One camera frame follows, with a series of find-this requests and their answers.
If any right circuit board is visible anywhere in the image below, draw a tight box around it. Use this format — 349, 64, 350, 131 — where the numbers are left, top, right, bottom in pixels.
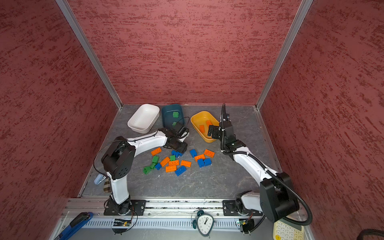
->
238, 219, 255, 234

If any light blue small object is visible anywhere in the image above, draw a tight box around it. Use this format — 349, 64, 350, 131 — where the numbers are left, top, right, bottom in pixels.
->
94, 174, 106, 185

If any aluminium rail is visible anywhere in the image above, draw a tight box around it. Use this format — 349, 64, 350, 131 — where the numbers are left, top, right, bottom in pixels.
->
62, 197, 261, 219

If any left circuit board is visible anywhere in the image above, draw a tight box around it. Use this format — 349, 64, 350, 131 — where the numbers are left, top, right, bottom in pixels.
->
113, 219, 132, 227

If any small blue lego left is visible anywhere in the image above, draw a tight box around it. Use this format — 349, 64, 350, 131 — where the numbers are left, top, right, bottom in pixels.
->
155, 163, 162, 170

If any circuit board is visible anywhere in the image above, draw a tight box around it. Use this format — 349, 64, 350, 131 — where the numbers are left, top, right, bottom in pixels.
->
113, 219, 132, 227
238, 219, 255, 234

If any yellow plastic bin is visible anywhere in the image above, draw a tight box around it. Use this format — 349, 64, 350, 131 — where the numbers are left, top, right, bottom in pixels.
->
191, 111, 219, 143

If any plaid pouch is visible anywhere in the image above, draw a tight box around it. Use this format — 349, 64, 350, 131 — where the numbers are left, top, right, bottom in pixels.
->
103, 182, 111, 193

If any white plastic bin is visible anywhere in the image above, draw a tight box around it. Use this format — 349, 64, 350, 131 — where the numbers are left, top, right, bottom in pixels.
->
127, 104, 160, 134

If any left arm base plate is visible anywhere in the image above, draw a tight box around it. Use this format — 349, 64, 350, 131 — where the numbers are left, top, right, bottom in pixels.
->
104, 199, 147, 216

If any teal alarm clock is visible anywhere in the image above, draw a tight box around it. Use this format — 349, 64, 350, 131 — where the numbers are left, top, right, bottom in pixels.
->
192, 210, 215, 238

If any dark teal plastic bin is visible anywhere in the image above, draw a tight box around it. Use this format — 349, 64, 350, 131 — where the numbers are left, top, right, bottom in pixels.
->
162, 104, 185, 129

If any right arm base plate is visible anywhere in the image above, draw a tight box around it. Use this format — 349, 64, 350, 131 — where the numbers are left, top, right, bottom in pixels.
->
222, 199, 263, 217

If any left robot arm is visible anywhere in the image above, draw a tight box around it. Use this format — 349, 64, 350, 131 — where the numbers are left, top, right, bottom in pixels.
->
102, 127, 190, 215

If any blue utility knife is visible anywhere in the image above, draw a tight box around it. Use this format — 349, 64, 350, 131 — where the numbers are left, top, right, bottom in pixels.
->
54, 212, 93, 240

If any large blue lego bottom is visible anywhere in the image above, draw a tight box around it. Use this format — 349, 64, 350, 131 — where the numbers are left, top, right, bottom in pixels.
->
175, 166, 187, 177

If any yellow calculator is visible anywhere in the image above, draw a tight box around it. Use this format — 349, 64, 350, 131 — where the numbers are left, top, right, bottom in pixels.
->
273, 220, 305, 240

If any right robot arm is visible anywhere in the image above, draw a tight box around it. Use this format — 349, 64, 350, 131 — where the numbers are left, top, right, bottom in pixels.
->
208, 120, 313, 226

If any orange lego right cluster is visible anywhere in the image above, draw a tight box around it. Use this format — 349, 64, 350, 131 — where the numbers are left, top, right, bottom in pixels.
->
195, 154, 206, 162

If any orange lego diagonal left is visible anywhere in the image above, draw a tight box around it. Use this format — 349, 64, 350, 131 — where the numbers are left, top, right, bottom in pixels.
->
160, 157, 171, 167

